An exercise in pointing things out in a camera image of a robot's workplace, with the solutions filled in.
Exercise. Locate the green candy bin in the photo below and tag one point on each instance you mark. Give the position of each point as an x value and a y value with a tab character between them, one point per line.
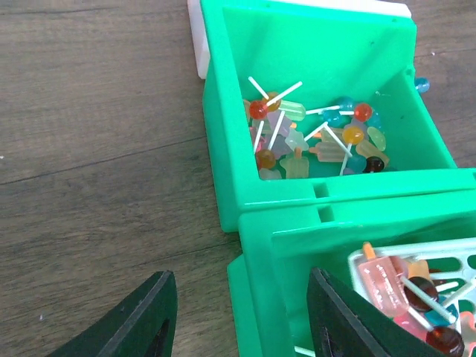
332	53
280	246

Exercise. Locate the blue lollipop on table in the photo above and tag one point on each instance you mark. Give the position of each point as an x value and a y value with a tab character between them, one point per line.
422	84

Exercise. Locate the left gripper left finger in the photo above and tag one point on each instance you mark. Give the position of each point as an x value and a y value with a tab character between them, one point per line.
142	324

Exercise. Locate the light blue slotted scoop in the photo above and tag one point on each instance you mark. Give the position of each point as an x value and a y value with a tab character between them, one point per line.
454	258

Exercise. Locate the white candy bin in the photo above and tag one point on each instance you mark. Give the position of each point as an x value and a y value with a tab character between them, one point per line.
200	41

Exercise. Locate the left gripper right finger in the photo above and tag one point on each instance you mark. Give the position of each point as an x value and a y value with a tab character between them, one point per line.
343	323

